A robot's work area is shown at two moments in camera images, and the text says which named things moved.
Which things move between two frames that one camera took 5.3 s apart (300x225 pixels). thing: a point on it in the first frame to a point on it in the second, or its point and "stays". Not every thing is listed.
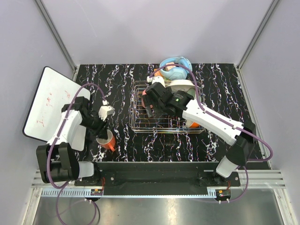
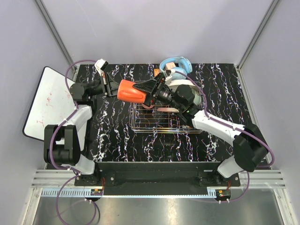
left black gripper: (100, 130) to (110, 87)
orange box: (157, 73) stays
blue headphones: (177, 72) stays
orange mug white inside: (109, 142) to (126, 92)
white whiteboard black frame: (53, 90) stays
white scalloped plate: (182, 85) stays
